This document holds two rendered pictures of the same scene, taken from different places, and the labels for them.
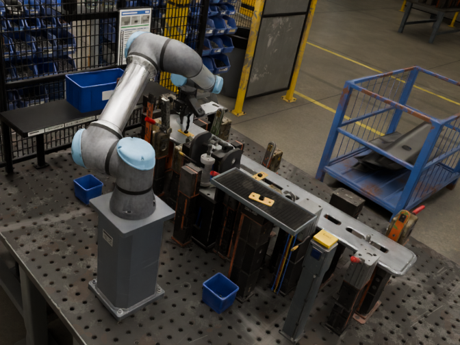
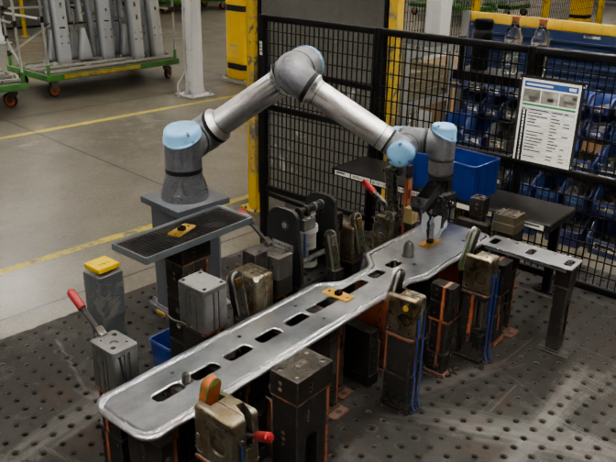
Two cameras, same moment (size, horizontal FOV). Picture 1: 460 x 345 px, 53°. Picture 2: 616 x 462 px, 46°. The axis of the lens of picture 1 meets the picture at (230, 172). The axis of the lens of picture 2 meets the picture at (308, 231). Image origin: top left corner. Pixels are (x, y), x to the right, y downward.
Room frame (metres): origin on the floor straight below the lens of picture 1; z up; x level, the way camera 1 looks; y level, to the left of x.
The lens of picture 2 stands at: (1.77, -1.83, 1.90)
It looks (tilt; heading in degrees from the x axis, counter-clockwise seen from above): 23 degrees down; 94
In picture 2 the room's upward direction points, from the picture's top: 1 degrees clockwise
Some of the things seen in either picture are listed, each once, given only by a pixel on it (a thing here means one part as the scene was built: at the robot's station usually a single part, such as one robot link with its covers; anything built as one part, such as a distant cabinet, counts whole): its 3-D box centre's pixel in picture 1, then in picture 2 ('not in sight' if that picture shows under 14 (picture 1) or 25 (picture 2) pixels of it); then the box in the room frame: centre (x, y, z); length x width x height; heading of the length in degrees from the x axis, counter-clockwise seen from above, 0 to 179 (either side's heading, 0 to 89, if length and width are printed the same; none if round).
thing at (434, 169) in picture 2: (187, 85); (439, 167); (2.01, 0.27, 1.24); 0.08 x 0.08 x 0.05
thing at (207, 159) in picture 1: (209, 191); (303, 278); (1.62, 0.07, 0.94); 0.18 x 0.13 x 0.49; 55
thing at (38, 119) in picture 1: (98, 105); (445, 190); (2.08, 0.72, 1.01); 0.90 x 0.22 x 0.03; 145
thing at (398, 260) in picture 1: (263, 179); (335, 300); (1.72, -0.15, 1.00); 1.38 x 0.22 x 0.02; 55
